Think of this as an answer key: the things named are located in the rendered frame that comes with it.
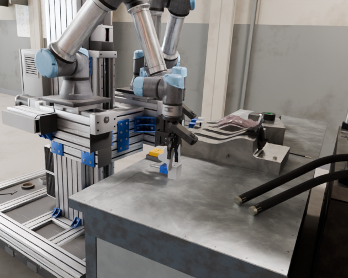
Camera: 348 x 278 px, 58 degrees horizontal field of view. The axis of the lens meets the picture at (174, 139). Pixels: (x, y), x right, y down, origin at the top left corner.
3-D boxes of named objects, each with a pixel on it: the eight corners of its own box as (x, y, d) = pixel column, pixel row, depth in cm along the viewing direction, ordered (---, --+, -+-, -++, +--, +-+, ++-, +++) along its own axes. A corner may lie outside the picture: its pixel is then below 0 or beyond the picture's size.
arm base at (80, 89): (52, 96, 148) (51, 75, 145) (78, 94, 160) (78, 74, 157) (74, 101, 140) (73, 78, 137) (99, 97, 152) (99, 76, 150)
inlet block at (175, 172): (146, 172, 128) (147, 160, 127) (152, 169, 133) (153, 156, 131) (175, 180, 123) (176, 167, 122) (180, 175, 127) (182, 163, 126)
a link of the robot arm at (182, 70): (184, 66, 163) (189, 68, 155) (183, 87, 166) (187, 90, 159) (169, 65, 161) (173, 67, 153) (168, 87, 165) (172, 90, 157)
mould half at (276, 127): (191, 137, 181) (193, 118, 178) (197, 127, 206) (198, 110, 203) (282, 147, 174) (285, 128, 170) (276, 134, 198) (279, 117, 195)
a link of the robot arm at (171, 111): (185, 104, 121) (176, 107, 113) (184, 116, 122) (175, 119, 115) (168, 101, 124) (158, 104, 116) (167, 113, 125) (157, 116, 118)
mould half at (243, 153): (174, 151, 155) (175, 125, 151) (195, 139, 177) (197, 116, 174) (278, 175, 134) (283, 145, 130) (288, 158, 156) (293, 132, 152)
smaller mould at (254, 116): (247, 123, 223) (248, 114, 221) (252, 119, 236) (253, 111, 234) (275, 128, 214) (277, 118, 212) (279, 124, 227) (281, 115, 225)
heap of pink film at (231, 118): (214, 128, 181) (215, 115, 179) (215, 121, 198) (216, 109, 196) (260, 133, 177) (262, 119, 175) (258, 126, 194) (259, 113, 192)
